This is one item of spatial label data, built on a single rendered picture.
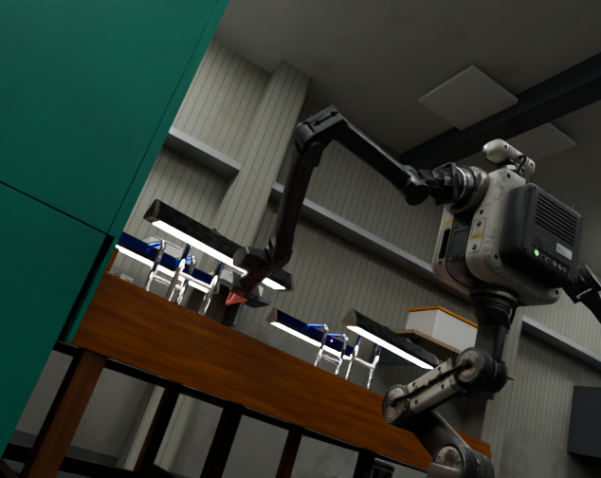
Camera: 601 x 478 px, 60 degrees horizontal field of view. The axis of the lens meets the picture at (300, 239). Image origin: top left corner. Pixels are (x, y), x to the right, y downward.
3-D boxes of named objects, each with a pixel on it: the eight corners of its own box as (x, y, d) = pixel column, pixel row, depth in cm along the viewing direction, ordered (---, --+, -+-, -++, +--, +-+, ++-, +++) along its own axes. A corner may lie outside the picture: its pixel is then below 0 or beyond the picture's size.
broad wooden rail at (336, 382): (483, 490, 218) (491, 444, 224) (65, 341, 121) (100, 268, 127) (459, 483, 227) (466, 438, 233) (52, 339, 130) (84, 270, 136)
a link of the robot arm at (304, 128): (338, 111, 125) (324, 92, 132) (300, 153, 129) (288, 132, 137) (435, 191, 153) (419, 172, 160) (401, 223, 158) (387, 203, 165)
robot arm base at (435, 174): (458, 200, 156) (455, 161, 158) (437, 196, 152) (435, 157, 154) (438, 207, 163) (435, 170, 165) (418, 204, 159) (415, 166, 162)
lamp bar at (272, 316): (355, 360, 296) (359, 348, 298) (274, 321, 262) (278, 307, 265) (346, 359, 302) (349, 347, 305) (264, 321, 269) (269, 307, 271)
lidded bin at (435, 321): (441, 357, 480) (447, 328, 490) (475, 358, 445) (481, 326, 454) (400, 338, 462) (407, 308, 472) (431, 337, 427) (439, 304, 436)
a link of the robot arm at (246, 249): (290, 260, 154) (282, 241, 160) (262, 247, 147) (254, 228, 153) (265, 286, 158) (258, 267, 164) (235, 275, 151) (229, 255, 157)
